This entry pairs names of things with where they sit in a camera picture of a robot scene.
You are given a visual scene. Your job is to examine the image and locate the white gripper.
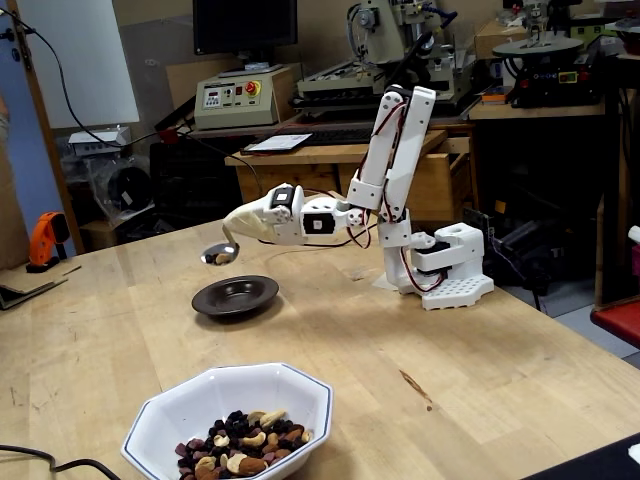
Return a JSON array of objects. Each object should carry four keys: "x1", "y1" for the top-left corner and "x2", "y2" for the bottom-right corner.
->
[{"x1": 249, "y1": 184, "x2": 306, "y2": 246}]

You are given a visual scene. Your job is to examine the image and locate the metal spoon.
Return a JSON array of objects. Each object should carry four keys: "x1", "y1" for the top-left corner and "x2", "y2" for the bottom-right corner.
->
[{"x1": 199, "y1": 225, "x2": 242, "y2": 267}]

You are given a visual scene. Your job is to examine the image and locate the dark brown plate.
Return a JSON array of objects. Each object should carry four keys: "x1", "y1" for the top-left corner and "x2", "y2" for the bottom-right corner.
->
[{"x1": 191, "y1": 275, "x2": 280, "y2": 317}]

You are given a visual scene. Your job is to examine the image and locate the white octagonal bowl blue rim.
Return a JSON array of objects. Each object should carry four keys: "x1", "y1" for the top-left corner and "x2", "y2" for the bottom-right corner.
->
[{"x1": 120, "y1": 362, "x2": 334, "y2": 480}]

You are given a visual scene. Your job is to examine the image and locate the beige masking tape wrap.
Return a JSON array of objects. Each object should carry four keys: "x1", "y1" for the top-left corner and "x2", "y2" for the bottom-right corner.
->
[{"x1": 222, "y1": 199, "x2": 276, "y2": 240}]

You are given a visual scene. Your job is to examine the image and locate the wooden workbench cabinet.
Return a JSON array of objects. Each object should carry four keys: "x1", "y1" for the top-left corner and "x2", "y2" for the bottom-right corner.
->
[{"x1": 224, "y1": 128, "x2": 474, "y2": 224}]

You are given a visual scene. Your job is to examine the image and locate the tablet with white screen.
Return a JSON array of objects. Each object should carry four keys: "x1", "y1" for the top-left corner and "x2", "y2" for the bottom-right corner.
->
[{"x1": 241, "y1": 132, "x2": 315, "y2": 155}]

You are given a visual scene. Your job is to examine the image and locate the black storage crate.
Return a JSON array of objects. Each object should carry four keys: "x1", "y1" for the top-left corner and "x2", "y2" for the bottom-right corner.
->
[{"x1": 148, "y1": 139, "x2": 246, "y2": 219}]

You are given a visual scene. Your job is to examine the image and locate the black keyboard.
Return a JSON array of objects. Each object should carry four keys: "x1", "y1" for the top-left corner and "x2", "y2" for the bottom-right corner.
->
[{"x1": 302, "y1": 127, "x2": 376, "y2": 147}]

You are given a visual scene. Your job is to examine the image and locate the beige control box red button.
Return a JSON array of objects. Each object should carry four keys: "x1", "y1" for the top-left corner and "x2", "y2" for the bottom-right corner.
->
[{"x1": 193, "y1": 65, "x2": 289, "y2": 132}]

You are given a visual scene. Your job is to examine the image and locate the plastic bag with black disc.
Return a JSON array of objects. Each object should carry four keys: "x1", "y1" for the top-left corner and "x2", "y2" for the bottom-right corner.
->
[{"x1": 82, "y1": 154, "x2": 154, "y2": 224}]

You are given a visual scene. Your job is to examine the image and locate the black computer monitor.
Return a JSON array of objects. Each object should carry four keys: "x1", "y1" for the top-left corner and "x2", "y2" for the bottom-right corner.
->
[{"x1": 192, "y1": 0, "x2": 300, "y2": 76}]

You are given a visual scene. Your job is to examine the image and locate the small white box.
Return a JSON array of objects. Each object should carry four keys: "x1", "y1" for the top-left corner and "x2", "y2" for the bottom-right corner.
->
[{"x1": 67, "y1": 126, "x2": 132, "y2": 157}]

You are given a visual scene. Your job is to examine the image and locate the beige milling machine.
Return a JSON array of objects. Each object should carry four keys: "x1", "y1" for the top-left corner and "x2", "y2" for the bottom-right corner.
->
[{"x1": 292, "y1": 0, "x2": 479, "y2": 119}]

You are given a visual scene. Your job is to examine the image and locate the nut and dried fruit mix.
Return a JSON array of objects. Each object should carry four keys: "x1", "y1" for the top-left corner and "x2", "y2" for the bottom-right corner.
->
[{"x1": 173, "y1": 408, "x2": 314, "y2": 480}]

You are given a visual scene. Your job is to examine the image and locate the orange black power tool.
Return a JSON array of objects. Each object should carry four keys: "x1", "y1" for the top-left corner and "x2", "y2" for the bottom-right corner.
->
[{"x1": 25, "y1": 211, "x2": 72, "y2": 274}]

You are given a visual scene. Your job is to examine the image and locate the white board panel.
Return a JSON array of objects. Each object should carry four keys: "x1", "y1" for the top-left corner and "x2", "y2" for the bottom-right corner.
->
[{"x1": 17, "y1": 0, "x2": 141, "y2": 130}]

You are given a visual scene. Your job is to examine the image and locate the flat cardboard sheets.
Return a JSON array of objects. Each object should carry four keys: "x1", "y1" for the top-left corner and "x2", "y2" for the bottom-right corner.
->
[{"x1": 0, "y1": 263, "x2": 82, "y2": 311}]

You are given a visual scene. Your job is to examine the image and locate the plain cardboard box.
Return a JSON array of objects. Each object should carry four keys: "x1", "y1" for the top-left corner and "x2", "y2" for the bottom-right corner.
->
[{"x1": 473, "y1": 18, "x2": 531, "y2": 60}]

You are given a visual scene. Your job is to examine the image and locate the wooden shelf board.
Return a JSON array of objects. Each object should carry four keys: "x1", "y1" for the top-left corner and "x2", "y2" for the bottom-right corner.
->
[{"x1": 468, "y1": 99, "x2": 609, "y2": 121}]

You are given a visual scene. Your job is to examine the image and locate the black scroll saw machine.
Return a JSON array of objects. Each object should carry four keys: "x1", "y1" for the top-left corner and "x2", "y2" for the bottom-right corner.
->
[{"x1": 492, "y1": 29, "x2": 606, "y2": 109}]

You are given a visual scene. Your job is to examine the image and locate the red chair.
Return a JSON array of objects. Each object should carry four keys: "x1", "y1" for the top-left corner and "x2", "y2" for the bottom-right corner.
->
[{"x1": 589, "y1": 299, "x2": 640, "y2": 349}]

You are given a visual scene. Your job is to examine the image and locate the large black case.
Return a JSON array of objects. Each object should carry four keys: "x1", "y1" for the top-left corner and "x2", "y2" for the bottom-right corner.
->
[{"x1": 522, "y1": 432, "x2": 640, "y2": 480}]

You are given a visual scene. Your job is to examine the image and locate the long black cable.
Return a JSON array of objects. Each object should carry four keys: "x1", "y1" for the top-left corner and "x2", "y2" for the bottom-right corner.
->
[{"x1": 0, "y1": 7, "x2": 379, "y2": 250}]

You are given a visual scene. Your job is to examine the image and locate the wooden door frame post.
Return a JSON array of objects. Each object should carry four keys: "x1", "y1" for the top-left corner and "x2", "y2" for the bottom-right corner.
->
[{"x1": 5, "y1": 0, "x2": 85, "y2": 254}]

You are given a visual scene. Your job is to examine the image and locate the black camera cable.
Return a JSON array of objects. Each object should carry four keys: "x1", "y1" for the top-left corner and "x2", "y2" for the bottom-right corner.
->
[{"x1": 0, "y1": 443, "x2": 122, "y2": 480}]

